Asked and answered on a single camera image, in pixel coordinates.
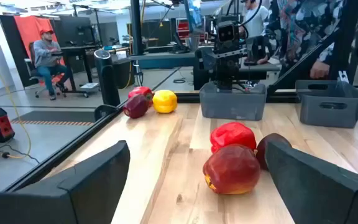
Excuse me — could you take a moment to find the black rounded mount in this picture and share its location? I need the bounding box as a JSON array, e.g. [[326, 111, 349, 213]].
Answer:
[[93, 104, 121, 122]]

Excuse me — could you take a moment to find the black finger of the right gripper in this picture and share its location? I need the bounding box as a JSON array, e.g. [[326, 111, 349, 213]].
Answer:
[[225, 63, 236, 91], [215, 63, 226, 91]]

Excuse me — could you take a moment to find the black diagonal frame brace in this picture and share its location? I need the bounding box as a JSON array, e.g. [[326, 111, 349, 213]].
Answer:
[[266, 30, 337, 96]]

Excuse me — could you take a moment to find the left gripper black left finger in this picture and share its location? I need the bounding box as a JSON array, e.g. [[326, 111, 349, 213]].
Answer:
[[0, 139, 131, 224]]

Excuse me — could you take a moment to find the black waste bin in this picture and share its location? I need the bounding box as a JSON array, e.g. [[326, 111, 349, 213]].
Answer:
[[113, 58, 133, 90]]

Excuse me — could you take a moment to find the standing person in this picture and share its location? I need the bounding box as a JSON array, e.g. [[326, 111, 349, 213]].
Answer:
[[239, 0, 270, 40]]

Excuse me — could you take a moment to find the yellow cable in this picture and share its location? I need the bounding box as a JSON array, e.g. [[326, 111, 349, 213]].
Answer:
[[0, 34, 32, 159]]

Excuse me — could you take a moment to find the seated person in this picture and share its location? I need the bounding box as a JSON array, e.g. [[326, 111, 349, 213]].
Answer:
[[32, 29, 73, 101]]

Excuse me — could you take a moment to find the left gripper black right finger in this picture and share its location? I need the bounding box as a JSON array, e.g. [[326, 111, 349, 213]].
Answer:
[[264, 141, 358, 224]]

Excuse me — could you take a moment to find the red bell pepper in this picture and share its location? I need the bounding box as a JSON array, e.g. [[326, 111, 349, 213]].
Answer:
[[209, 121, 257, 154], [127, 86, 154, 108]]

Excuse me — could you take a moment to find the red apple with yellow patch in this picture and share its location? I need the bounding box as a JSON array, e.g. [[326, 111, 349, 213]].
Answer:
[[202, 144, 261, 195]]

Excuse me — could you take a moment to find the grey workbench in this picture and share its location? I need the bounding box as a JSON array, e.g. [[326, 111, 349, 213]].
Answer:
[[129, 51, 198, 70]]

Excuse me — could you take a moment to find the metal clip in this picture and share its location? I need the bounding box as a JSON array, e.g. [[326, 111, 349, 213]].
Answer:
[[337, 70, 350, 85]]

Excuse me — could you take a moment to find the black floor mat orange stripe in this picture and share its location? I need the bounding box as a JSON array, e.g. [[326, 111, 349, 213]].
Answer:
[[11, 110, 96, 127]]

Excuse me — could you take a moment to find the black frame post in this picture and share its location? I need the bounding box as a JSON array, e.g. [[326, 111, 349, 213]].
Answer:
[[130, 0, 145, 57], [328, 0, 358, 82]]

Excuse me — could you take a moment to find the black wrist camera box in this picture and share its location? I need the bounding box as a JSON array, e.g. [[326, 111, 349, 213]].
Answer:
[[216, 21, 241, 43]]

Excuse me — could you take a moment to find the large black monitor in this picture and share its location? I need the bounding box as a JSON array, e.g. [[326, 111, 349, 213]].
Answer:
[[53, 16, 94, 47]]

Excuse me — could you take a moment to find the yellow bell pepper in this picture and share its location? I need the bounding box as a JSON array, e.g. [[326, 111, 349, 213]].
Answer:
[[152, 89, 178, 114]]

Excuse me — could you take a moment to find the black office chair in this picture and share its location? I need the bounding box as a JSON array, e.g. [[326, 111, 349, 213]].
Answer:
[[24, 42, 68, 99]]

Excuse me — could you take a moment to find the red tool cart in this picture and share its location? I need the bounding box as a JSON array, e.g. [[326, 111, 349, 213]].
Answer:
[[177, 18, 204, 41]]

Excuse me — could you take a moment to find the grey plastic basket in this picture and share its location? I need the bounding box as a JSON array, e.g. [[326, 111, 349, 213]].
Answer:
[[199, 81, 267, 121], [295, 79, 358, 129]]

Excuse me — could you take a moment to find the dark red apple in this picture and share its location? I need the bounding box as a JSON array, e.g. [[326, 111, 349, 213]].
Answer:
[[122, 93, 150, 119], [255, 133, 293, 171]]

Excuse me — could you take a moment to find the white flat box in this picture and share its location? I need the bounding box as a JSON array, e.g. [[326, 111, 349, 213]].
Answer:
[[79, 82, 100, 93]]

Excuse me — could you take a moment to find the black floor cable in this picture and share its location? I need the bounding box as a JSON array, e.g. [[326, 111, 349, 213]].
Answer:
[[0, 143, 40, 165]]

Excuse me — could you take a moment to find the orange hanging cloth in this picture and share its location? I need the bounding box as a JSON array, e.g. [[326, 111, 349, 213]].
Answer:
[[13, 15, 65, 86]]

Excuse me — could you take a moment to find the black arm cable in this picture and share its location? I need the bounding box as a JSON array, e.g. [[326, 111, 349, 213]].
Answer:
[[237, 0, 264, 29]]

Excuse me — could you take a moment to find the black table frame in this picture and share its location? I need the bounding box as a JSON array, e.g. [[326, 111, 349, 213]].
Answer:
[[3, 67, 358, 192]]

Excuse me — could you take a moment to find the black desk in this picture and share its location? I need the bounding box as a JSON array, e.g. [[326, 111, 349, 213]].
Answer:
[[52, 45, 101, 98]]

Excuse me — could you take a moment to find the person's hand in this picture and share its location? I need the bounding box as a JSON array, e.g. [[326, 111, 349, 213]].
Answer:
[[309, 60, 331, 80]]

